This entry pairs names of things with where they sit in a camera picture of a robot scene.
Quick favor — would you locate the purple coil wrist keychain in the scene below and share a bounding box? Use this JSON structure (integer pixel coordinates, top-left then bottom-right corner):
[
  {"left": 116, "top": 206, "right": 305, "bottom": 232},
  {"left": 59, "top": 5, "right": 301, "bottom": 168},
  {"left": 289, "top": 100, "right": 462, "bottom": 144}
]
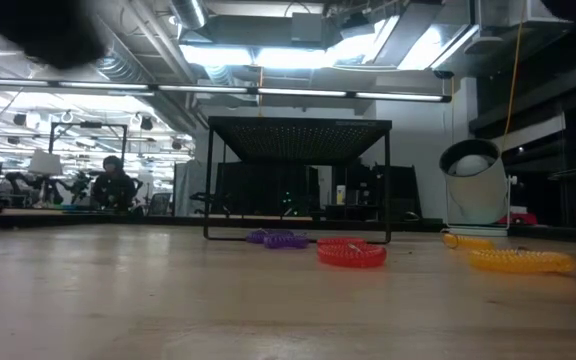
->
[
  {"left": 245, "top": 228, "right": 297, "bottom": 245},
  {"left": 262, "top": 232, "right": 311, "bottom": 251}
]

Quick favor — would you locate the orange-red coil wrist keychain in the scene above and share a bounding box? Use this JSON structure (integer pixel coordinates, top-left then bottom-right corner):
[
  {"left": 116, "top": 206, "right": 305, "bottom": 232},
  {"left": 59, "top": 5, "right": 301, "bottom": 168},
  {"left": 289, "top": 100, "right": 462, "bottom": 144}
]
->
[
  {"left": 316, "top": 242, "right": 388, "bottom": 270},
  {"left": 316, "top": 236, "right": 368, "bottom": 247}
]

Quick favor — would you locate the yellow coil wrist keychain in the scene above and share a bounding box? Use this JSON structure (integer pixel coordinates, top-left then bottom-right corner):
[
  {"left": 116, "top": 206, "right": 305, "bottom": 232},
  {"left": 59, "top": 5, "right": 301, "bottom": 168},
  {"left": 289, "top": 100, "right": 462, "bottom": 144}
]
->
[
  {"left": 440, "top": 231, "right": 497, "bottom": 252},
  {"left": 467, "top": 247, "right": 576, "bottom": 275}
]

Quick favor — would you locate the black perforated metal desk shelf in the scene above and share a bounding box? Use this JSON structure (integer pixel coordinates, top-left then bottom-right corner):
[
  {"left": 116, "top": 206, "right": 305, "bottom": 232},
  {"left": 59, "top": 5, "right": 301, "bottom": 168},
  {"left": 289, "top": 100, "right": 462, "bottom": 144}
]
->
[{"left": 203, "top": 115, "right": 393, "bottom": 246}]

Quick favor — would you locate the long ceiling light strip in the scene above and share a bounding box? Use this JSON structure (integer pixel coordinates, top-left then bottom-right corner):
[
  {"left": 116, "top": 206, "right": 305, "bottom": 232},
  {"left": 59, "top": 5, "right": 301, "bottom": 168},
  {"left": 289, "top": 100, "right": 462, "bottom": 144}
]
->
[{"left": 0, "top": 77, "right": 453, "bottom": 104}]

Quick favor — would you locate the grey ceiling box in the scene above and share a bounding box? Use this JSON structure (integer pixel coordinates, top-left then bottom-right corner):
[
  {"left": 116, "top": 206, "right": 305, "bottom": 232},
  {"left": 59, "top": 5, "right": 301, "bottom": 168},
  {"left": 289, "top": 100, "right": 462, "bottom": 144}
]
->
[{"left": 290, "top": 12, "right": 325, "bottom": 45}]

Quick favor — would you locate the person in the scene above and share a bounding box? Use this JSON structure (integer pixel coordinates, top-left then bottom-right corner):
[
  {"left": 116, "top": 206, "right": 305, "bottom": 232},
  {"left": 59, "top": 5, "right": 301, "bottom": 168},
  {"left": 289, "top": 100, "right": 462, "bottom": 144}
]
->
[{"left": 89, "top": 155, "right": 138, "bottom": 212}]

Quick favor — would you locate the white round floor fan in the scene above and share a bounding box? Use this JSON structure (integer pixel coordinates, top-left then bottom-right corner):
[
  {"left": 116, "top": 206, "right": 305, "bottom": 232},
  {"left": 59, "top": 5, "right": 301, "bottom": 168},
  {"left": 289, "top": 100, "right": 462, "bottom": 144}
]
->
[{"left": 438, "top": 138, "right": 519, "bottom": 237}]

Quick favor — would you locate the red background object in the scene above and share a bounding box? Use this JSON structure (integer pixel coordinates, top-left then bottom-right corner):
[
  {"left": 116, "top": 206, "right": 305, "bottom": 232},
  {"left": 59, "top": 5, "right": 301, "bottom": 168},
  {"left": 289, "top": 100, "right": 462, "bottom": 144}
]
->
[{"left": 497, "top": 211, "right": 539, "bottom": 227}]

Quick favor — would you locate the white lamp shade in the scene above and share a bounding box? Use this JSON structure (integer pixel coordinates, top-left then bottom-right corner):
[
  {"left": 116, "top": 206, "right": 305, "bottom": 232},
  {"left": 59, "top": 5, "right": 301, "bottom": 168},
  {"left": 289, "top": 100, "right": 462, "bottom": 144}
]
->
[{"left": 27, "top": 149, "right": 64, "bottom": 177}]

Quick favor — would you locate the yellow hanging cable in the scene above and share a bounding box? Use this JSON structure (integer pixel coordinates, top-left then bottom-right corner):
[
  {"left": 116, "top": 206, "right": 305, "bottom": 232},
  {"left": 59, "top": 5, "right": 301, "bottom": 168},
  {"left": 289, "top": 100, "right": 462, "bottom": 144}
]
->
[{"left": 501, "top": 0, "right": 528, "bottom": 151}]

